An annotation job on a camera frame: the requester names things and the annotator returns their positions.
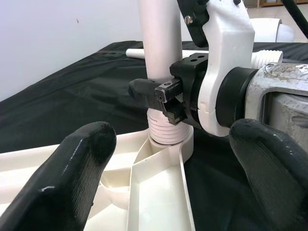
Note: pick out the white plastic children table top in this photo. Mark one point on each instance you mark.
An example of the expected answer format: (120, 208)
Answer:
(154, 192)

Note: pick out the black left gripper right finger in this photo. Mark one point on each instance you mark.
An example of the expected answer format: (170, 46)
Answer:
(276, 168)

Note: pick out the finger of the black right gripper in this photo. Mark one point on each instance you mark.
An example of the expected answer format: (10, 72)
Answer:
(149, 92)

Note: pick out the white tapered table leg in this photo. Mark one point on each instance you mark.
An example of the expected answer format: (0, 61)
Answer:
(134, 53)
(161, 48)

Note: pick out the white rounded plastic object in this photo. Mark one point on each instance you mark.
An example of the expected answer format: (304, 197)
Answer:
(264, 31)

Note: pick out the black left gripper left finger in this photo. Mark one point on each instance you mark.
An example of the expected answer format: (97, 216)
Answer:
(60, 180)

